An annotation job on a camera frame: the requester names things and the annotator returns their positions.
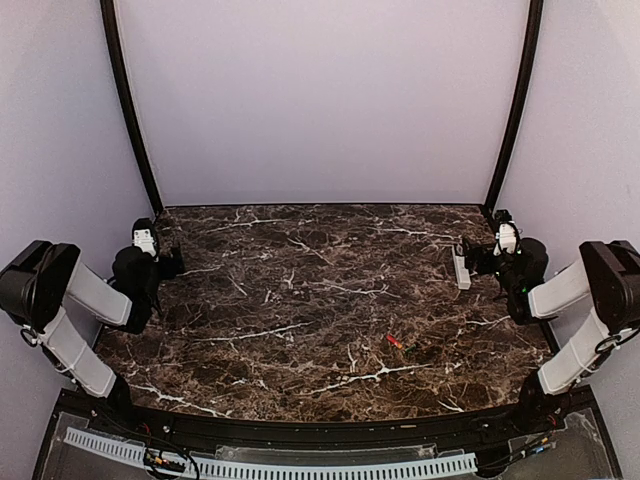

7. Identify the white slotted cable duct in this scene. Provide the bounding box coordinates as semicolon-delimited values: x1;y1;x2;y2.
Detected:
63;427;478;480

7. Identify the red battery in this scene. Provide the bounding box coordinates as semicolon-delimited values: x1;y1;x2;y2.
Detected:
386;334;404;350

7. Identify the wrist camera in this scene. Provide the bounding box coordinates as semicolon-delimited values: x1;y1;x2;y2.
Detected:
132;218;158;258
494;209;520;256

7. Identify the black frame post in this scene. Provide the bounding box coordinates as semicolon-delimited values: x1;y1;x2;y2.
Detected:
99;0;164;216
483;0;544;212

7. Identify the left black frame post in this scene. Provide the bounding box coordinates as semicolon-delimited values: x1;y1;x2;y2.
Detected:
99;0;164;216

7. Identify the right black frame post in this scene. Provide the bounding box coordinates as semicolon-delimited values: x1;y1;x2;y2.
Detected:
483;0;544;212

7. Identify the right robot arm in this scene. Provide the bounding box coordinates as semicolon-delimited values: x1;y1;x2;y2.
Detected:
453;238;639;434

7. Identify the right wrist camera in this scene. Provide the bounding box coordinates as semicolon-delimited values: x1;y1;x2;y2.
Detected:
494;209;520;256

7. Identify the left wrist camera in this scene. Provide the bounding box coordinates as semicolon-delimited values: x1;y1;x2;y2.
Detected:
132;218;158;258

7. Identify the black front rail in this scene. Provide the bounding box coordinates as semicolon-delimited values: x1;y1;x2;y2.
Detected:
134;406;522;450

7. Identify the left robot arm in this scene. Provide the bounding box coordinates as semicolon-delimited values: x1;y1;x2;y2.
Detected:
1;218;186;436

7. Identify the white remote control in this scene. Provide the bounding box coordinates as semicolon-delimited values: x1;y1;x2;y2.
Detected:
452;245;471;290

